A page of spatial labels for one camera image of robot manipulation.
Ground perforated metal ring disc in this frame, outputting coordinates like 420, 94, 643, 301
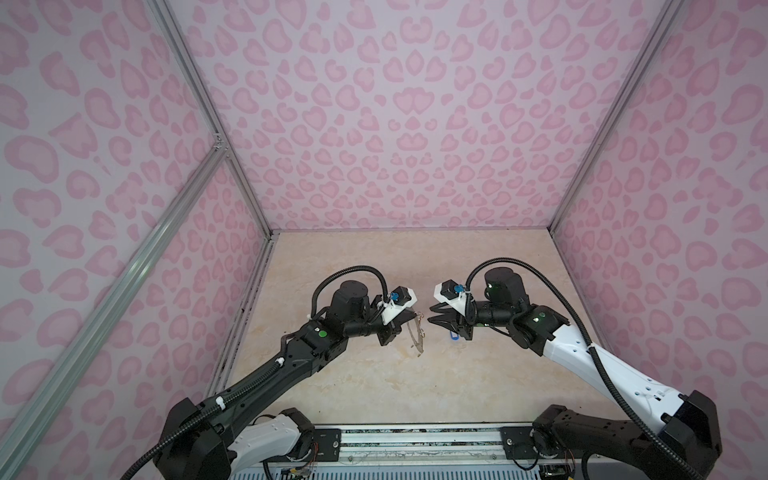
406, 312, 426, 357

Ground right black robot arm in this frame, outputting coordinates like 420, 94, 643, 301
429, 258, 723, 479

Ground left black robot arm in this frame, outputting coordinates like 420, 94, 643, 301
122, 280, 417, 479

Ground left diagonal aluminium strut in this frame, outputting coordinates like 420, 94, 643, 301
1, 146, 228, 479

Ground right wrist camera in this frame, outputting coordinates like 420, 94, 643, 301
433, 279, 468, 315

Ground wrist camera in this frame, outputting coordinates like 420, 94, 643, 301
381, 286, 417, 325
433, 279, 468, 315

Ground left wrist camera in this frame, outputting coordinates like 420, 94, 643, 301
381, 286, 417, 325

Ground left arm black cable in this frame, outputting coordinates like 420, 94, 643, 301
309, 265, 391, 319

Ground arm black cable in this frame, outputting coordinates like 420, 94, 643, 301
464, 257, 703, 480
309, 265, 391, 319

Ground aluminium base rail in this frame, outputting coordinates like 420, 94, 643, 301
229, 405, 689, 479

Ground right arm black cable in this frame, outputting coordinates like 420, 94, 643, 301
464, 257, 703, 480

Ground right corner aluminium post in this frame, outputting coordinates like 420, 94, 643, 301
547, 0, 689, 236

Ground corner aluminium post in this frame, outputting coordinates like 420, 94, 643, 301
146, 0, 273, 238
547, 0, 689, 236

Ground left corner aluminium post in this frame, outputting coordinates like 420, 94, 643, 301
146, 0, 273, 238

